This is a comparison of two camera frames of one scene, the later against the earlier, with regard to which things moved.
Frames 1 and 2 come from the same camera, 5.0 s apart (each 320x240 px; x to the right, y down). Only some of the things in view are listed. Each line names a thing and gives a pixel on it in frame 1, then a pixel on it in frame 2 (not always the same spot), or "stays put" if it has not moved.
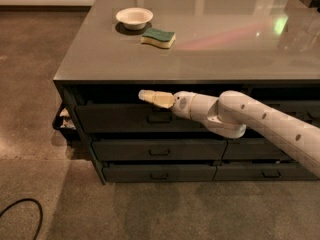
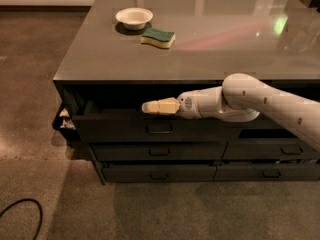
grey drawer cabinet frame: x=259 y=39 stays put
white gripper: x=183 y=104 → x=187 y=104
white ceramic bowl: x=134 y=18 stays put
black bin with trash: x=66 y=122 stays put
